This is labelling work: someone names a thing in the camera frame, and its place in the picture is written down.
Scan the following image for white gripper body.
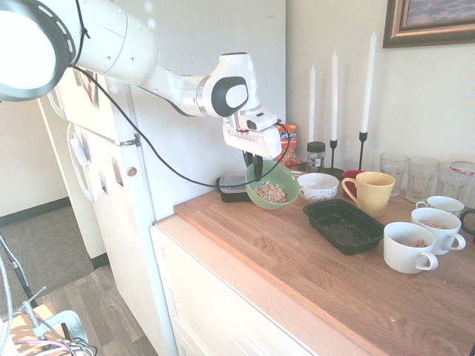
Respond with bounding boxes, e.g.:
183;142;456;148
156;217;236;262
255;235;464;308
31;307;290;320
222;116;284;162

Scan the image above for green ceramic bowl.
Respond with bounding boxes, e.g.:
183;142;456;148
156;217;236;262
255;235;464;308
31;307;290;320
245;159;301;211

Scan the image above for cereal rings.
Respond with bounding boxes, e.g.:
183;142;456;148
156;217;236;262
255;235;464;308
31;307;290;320
252;181;288;204

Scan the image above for white mug with cereal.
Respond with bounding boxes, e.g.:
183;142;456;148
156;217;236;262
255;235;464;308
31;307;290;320
410;207;467;257

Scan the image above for black container with clear lid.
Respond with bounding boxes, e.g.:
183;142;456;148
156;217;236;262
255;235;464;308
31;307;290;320
216;172;254;204

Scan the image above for orange snack bag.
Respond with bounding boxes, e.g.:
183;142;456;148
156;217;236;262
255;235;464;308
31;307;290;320
275;122;302;167

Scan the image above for spice jar with dark lid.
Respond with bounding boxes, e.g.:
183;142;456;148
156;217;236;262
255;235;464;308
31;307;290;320
306;141;327;174

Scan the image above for white bowl with swirl print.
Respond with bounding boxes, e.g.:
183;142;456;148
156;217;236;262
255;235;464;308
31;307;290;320
296;172;340;203

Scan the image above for white refrigerator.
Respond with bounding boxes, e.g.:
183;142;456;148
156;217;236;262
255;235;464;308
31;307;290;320
36;0;287;356

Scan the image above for short white taper candle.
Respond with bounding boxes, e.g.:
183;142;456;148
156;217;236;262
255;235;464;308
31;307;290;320
308;65;317;144

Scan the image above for medium white taper candle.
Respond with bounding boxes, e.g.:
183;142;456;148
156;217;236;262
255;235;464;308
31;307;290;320
330;50;339;142

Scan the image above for red ceramic mug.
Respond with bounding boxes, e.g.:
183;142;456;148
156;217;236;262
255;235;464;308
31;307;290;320
341;169;367;200

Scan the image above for black open plastic tray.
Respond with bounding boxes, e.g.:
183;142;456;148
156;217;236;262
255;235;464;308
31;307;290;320
304;199;386;257

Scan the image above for yellow ceramic mug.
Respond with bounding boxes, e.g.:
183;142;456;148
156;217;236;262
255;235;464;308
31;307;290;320
341;171;396;219

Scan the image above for tall white taper candle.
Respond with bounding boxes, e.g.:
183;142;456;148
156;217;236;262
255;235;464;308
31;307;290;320
360;30;378;134

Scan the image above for small arched fridge magnet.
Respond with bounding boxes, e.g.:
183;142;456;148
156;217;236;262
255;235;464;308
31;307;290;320
111;156;125;187

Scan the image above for clear glass tumbler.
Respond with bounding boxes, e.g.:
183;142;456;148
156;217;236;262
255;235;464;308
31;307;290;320
379;153;409;198
405;156;441;204
436;162;469;208

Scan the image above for white drawer cabinet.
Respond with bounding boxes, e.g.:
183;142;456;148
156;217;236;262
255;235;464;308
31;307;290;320
149;214;376;356

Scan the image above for large white mug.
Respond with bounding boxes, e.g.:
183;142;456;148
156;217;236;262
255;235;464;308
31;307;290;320
383;221;439;275

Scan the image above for photo fridge magnet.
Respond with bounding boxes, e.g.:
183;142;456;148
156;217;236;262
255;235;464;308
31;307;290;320
73;68;100;109

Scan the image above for small white mug dark rim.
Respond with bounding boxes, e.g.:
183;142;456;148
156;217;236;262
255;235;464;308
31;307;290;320
415;195;466;219

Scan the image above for jar with red checkered lid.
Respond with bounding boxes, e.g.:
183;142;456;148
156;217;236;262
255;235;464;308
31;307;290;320
449;160;475;209

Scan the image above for black tripod pole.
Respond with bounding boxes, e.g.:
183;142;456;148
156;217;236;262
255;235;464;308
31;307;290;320
0;232;39;309

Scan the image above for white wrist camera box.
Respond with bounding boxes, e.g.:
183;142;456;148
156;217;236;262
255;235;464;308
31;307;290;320
240;111;279;132

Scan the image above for framed painting brown frame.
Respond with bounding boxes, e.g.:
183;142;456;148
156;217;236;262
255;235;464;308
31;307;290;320
382;0;475;50

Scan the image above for metal clamp with wires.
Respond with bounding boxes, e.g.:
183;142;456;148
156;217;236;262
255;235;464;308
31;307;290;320
0;285;98;356

